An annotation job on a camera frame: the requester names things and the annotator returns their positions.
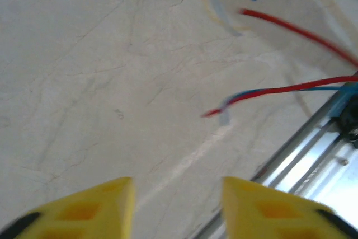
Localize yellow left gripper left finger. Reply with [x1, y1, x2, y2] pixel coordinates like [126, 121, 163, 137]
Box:
[0, 176, 136, 239]

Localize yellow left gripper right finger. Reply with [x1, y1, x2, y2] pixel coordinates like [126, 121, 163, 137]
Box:
[222, 176, 358, 239]

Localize thin red cable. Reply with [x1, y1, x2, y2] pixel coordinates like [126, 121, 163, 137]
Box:
[239, 8, 358, 68]
[201, 75, 358, 118]

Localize thin yellow cable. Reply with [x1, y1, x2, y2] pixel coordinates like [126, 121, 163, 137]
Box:
[202, 0, 252, 31]

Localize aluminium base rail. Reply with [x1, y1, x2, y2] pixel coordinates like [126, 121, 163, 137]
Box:
[195, 73, 358, 239]

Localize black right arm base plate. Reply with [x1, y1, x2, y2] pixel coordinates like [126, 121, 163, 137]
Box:
[338, 82, 358, 148]

